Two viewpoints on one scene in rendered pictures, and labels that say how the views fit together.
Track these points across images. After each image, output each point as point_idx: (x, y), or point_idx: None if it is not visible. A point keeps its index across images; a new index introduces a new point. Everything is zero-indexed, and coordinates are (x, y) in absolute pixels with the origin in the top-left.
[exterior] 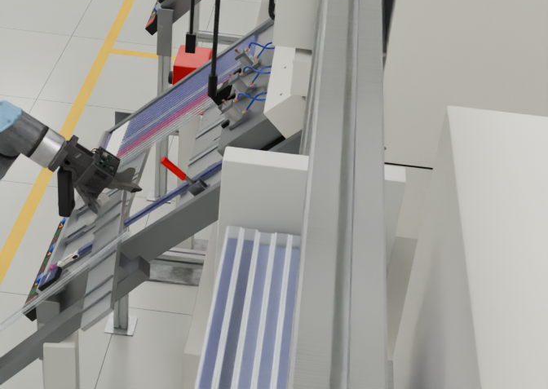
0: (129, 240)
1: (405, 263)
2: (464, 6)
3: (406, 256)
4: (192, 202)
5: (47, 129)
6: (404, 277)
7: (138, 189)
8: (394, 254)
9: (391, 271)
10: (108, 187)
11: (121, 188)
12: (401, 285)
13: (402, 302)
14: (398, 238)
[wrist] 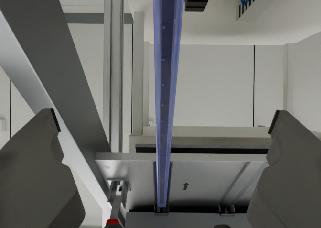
0: (28, 97)
1: (242, 32)
2: None
3: (249, 33)
4: (88, 189)
5: None
6: (227, 32)
7: (272, 121)
8: (253, 29)
9: (235, 28)
10: (256, 195)
11: (275, 145)
12: (219, 31)
13: (203, 31)
14: (270, 31)
